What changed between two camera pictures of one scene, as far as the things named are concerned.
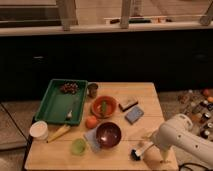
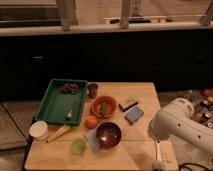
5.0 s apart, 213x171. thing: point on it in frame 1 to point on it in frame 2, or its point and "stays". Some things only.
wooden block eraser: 128,103 stays
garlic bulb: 69,113 stays
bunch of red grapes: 69,87 stays
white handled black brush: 137,154 to 158,164
